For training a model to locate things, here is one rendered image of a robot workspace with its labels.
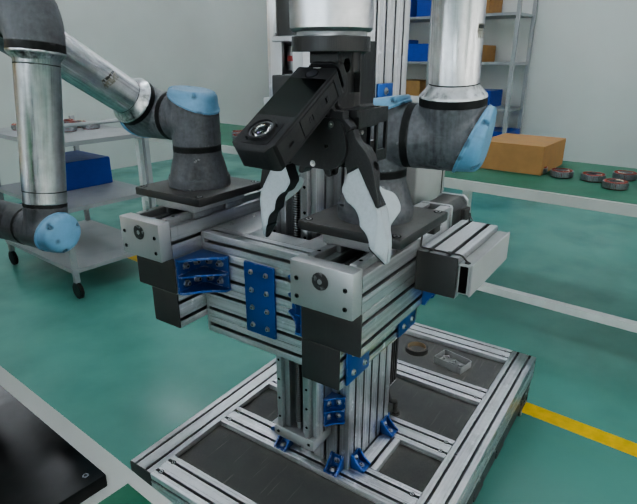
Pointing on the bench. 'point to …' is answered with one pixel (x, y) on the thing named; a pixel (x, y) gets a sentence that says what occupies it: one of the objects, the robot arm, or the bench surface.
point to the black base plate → (29, 456)
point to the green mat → (125, 497)
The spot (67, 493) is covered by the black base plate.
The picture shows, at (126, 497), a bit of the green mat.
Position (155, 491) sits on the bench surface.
